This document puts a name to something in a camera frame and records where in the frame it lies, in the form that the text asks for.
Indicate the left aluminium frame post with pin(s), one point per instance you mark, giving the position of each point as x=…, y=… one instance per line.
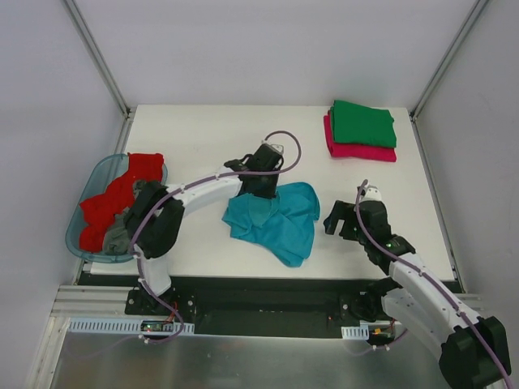
x=94, y=51

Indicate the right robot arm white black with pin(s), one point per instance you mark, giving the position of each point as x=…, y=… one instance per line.
x=471, y=351

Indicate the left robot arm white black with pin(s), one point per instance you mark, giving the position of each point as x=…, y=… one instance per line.
x=154, y=220

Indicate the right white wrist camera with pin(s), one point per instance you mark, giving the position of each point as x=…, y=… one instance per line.
x=370, y=193

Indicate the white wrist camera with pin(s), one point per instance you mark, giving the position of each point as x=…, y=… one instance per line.
x=370, y=193
x=278, y=148

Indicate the right aluminium frame post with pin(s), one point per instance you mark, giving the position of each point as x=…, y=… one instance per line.
x=463, y=32

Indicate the folded green t shirt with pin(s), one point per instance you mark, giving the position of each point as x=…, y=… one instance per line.
x=358, y=124

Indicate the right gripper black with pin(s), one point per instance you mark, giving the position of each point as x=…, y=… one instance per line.
x=346, y=220

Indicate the red t shirt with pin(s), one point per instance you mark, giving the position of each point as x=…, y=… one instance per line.
x=99, y=210

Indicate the teal t shirt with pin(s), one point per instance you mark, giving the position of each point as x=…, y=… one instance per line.
x=284, y=225

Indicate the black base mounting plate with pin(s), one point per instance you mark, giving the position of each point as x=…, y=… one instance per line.
x=293, y=308

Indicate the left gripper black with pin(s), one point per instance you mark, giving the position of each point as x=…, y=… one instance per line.
x=259, y=189

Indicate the grey t shirt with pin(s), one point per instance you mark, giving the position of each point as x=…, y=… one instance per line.
x=116, y=239

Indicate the right aluminium side rail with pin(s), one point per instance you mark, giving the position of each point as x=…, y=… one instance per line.
x=435, y=199

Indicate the right white cable duct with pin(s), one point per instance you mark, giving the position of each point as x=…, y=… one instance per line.
x=355, y=333

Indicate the folded pink t shirt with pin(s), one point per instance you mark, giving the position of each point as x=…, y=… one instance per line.
x=365, y=152

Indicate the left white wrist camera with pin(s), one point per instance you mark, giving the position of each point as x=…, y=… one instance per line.
x=278, y=148

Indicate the translucent blue plastic basket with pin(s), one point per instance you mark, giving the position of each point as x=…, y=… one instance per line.
x=99, y=177

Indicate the aluminium frame post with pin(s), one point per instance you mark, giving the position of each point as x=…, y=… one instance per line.
x=463, y=32
x=94, y=51

